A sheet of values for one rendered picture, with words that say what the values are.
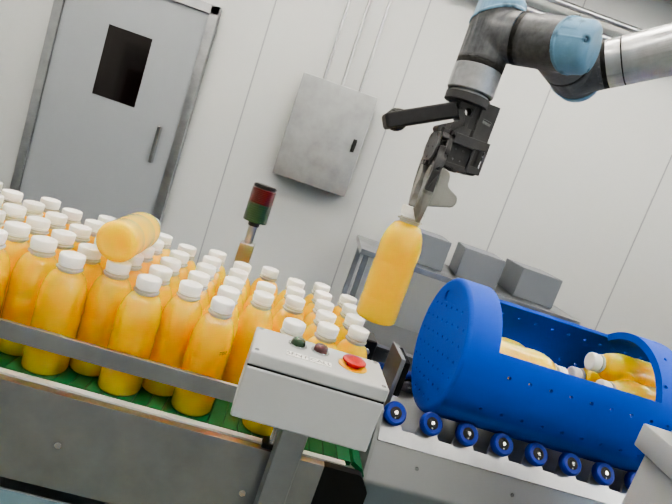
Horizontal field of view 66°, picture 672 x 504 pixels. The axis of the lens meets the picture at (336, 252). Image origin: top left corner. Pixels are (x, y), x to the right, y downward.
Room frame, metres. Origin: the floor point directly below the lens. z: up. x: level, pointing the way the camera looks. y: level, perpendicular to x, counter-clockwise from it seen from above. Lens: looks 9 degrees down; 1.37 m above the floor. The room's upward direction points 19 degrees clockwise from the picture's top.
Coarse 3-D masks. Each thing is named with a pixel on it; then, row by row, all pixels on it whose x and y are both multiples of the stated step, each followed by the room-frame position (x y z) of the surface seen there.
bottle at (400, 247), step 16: (400, 224) 0.84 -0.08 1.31; (416, 224) 0.84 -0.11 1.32; (384, 240) 0.84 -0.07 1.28; (400, 240) 0.82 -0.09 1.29; (416, 240) 0.83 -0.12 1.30; (384, 256) 0.83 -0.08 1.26; (400, 256) 0.82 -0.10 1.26; (416, 256) 0.83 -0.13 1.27; (384, 272) 0.82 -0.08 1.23; (400, 272) 0.82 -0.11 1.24; (368, 288) 0.83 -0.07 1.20; (384, 288) 0.82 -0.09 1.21; (400, 288) 0.83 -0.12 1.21; (368, 304) 0.83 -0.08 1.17; (384, 304) 0.82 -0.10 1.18; (400, 304) 0.84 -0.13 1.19; (368, 320) 0.82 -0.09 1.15; (384, 320) 0.82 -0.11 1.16
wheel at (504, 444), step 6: (498, 432) 0.97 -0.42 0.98; (492, 438) 0.96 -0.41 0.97; (498, 438) 0.96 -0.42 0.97; (504, 438) 0.96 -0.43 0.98; (510, 438) 0.96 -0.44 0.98; (492, 444) 0.95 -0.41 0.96; (498, 444) 0.95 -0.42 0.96; (504, 444) 0.95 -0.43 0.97; (510, 444) 0.96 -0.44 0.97; (492, 450) 0.95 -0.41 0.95; (498, 450) 0.94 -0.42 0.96; (504, 450) 0.95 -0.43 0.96; (510, 450) 0.95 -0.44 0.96; (504, 456) 0.95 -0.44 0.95
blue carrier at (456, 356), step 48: (480, 288) 1.02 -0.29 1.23; (432, 336) 1.08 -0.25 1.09; (480, 336) 0.92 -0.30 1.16; (528, 336) 1.20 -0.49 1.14; (576, 336) 1.19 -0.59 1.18; (624, 336) 1.12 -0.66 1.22; (432, 384) 0.99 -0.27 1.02; (480, 384) 0.91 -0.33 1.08; (576, 384) 0.93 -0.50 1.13; (528, 432) 0.95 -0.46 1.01; (576, 432) 0.94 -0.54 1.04; (624, 432) 0.94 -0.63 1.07
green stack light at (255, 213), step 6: (252, 204) 1.31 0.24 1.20; (258, 204) 1.31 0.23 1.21; (246, 210) 1.32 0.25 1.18; (252, 210) 1.31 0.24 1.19; (258, 210) 1.31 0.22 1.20; (264, 210) 1.32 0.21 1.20; (270, 210) 1.34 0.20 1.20; (246, 216) 1.32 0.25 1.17; (252, 216) 1.31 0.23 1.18; (258, 216) 1.31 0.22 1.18; (264, 216) 1.32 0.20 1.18; (252, 222) 1.31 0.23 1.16; (258, 222) 1.31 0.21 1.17; (264, 222) 1.33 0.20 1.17
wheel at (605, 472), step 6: (600, 462) 0.99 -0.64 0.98; (594, 468) 0.98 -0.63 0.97; (600, 468) 0.98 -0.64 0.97; (606, 468) 0.99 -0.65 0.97; (612, 468) 0.99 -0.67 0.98; (594, 474) 0.98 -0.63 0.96; (600, 474) 0.98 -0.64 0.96; (606, 474) 0.98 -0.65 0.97; (612, 474) 0.98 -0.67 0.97; (600, 480) 0.97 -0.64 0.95; (606, 480) 0.97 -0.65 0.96; (612, 480) 0.98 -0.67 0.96
